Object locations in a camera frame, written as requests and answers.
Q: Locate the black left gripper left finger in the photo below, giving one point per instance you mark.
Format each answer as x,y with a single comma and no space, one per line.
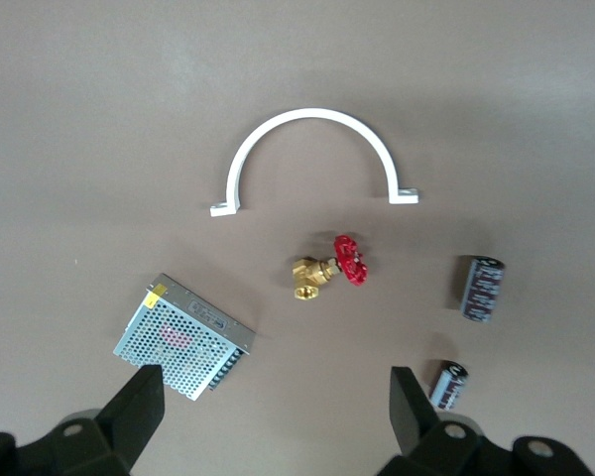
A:
104,441

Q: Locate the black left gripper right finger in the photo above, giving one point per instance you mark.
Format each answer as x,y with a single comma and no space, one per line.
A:
451,451

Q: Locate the brown table mat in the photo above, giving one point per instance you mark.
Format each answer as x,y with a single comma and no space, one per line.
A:
129,99

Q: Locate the white curved pipe clamp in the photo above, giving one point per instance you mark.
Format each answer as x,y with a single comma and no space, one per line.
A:
317,114

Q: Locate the metal mesh power supply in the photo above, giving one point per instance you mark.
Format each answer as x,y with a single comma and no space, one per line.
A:
188,337

